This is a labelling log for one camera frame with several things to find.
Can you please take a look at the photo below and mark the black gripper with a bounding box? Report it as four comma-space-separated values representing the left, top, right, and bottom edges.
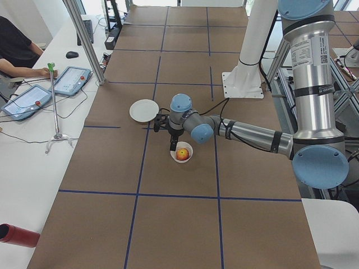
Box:
169, 130, 183, 151

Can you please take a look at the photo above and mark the red yellow apple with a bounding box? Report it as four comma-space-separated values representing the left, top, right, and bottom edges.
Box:
176, 148, 190, 161

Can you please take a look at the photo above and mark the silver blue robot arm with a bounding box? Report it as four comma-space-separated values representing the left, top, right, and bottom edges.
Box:
165, 1, 349, 189

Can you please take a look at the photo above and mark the white small bowl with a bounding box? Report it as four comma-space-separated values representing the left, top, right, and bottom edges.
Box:
170, 141, 193, 163

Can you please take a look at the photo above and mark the white round plate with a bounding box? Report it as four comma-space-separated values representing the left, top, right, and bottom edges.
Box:
129, 99, 159, 123

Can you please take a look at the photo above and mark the person's hand on tablet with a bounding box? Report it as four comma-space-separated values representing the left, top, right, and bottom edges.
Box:
40, 68, 58, 78

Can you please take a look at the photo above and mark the far blue teach pendant tablet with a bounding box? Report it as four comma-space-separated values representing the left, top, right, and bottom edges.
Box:
54, 66, 91, 96

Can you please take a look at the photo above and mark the blue teach pendant tablet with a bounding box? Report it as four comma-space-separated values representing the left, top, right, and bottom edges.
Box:
1, 85, 52, 120
54, 66, 91, 96

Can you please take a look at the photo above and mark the black power strip box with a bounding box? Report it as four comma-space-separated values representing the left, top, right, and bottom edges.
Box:
104, 27, 120, 50

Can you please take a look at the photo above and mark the black computer mouse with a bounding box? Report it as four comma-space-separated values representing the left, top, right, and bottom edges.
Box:
66, 51, 79, 59

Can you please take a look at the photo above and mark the black keyboard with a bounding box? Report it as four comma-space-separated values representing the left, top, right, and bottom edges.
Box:
77, 20, 94, 46

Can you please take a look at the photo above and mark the near blue teach pendant tablet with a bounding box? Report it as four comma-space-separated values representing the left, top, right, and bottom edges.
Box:
1, 85, 52, 120

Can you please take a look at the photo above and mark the person in black shirt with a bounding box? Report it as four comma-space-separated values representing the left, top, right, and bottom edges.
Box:
1, 16, 49, 78

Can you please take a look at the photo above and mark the red cylinder tube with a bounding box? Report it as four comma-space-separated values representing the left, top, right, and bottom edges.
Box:
1, 224, 40, 248

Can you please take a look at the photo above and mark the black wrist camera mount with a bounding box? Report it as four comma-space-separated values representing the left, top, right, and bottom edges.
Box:
153, 110, 169, 132

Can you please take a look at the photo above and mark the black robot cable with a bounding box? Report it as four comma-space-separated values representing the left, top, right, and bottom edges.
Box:
196, 98, 273, 152

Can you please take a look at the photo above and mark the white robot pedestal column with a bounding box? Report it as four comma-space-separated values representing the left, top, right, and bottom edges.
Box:
222, 0, 278, 99

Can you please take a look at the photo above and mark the reacher grabber tool green handle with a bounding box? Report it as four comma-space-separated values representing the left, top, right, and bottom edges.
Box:
45, 63, 77, 154

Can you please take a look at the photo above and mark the aluminium frame post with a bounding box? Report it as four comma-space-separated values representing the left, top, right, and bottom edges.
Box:
63, 0, 105, 85

